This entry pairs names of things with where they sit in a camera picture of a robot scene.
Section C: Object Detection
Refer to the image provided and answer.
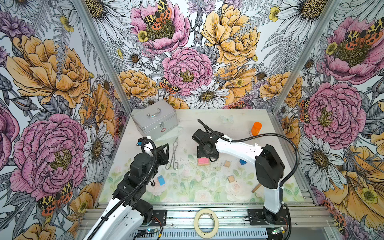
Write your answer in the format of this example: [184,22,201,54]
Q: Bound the metal tongs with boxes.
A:
[166,137,179,170]

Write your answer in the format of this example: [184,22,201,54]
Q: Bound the light blue triangular block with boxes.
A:
[158,175,166,186]

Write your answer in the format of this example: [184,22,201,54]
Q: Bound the aluminium frame rail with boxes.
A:
[77,202,337,230]

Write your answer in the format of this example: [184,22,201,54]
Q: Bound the thin wood stick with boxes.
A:
[252,184,262,193]

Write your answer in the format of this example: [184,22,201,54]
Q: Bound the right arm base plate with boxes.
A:
[245,207,291,226]

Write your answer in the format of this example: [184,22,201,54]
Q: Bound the right green circuit board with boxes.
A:
[271,227,286,235]

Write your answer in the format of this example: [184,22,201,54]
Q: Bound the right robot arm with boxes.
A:
[192,129,285,224]

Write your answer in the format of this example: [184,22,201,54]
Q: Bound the blue cube block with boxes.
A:
[239,160,247,166]

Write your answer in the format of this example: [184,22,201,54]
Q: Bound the masking tape roll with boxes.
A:
[194,208,220,239]

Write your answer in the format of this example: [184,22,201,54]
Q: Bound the orange plastic bottle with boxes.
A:
[250,122,262,137]

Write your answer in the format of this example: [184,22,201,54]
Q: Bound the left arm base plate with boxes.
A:
[149,210,168,227]

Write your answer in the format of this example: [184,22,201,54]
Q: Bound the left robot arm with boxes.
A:
[84,137,170,240]

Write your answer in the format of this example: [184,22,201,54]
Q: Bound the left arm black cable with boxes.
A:
[86,138,158,240]

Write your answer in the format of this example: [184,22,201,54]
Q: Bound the pink block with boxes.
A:
[198,158,211,163]

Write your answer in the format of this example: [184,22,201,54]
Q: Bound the silver metal case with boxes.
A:
[131,100,179,140]

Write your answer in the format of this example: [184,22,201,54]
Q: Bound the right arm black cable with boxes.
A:
[197,119,301,240]

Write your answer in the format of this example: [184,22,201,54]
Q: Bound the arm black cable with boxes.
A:
[86,138,158,240]
[197,119,301,240]

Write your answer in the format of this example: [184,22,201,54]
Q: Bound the green circuit board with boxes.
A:
[135,228,163,238]
[271,227,286,235]

